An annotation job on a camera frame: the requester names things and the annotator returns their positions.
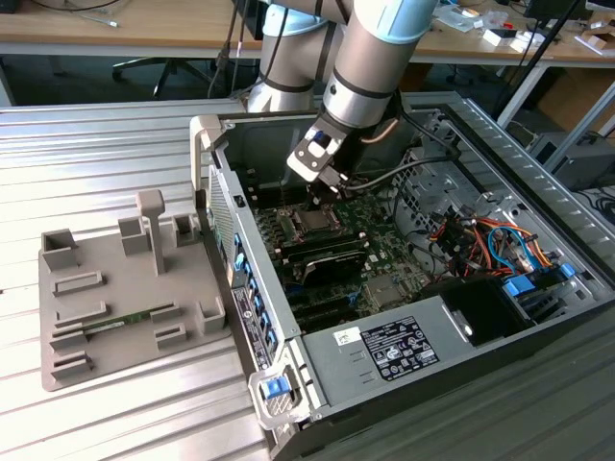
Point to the silver green CPU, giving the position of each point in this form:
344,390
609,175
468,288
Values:
313,222

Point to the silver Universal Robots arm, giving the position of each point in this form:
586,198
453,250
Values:
370,62

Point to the CPU socket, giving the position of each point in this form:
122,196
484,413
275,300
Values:
319,238

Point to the black clip RAM slot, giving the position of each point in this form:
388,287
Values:
319,238
319,249

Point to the white clip RAM slot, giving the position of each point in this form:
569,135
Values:
319,244
319,254

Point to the black expansion slot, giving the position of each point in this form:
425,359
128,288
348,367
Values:
331,318
327,303

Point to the silver metal drive cage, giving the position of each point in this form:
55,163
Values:
447,185

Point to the open PC case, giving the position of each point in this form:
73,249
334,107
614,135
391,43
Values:
250,153

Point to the green motherboard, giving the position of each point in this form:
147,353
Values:
384,259

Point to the black graphics card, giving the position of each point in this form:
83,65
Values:
336,269

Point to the clear plastic bag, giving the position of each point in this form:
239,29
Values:
461,16

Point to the small white box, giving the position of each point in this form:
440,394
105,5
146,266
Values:
521,45
492,38

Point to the black stand pole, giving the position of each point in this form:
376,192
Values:
523,77

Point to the black office chair base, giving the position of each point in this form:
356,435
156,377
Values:
169,67

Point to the blue disk carrier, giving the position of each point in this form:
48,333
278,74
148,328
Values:
518,289

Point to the large brown cardboard box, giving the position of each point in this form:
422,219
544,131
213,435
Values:
576,96

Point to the wooden desk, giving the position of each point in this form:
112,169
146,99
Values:
562,54
144,29

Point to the grey computer box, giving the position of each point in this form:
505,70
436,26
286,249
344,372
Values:
586,163

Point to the black monitor base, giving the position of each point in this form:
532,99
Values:
540,9

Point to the grey power supply unit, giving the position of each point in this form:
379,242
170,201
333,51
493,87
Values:
336,384

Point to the blue plastic tab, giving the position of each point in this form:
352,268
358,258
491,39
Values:
567,270

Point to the blue case latch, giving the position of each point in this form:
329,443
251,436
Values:
271,389

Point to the small open cardboard box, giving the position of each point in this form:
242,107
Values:
600,43

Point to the grey parts rack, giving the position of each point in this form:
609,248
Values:
120,283

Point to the green RAM stick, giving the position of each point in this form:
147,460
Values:
125,319

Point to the silver pen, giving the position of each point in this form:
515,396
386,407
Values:
98,19

